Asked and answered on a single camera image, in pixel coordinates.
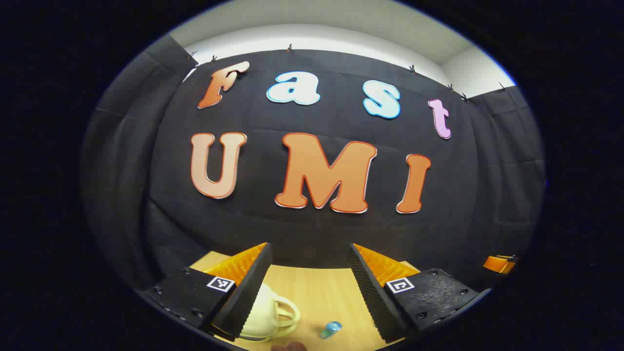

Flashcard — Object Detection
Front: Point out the cream suitcase with handles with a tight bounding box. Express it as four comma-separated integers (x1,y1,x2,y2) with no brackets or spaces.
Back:
239,283,301,342

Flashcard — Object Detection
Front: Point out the blue skin care tube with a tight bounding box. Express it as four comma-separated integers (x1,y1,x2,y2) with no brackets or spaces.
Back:
319,321,343,340

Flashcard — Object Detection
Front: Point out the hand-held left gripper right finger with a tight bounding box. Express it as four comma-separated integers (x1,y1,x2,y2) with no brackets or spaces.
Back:
348,243,481,344

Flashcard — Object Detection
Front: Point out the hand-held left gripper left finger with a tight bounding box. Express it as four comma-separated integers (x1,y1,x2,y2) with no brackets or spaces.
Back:
141,242,273,342

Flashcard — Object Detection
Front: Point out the black backdrop cloth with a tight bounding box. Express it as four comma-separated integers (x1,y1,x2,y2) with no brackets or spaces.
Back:
80,34,546,293

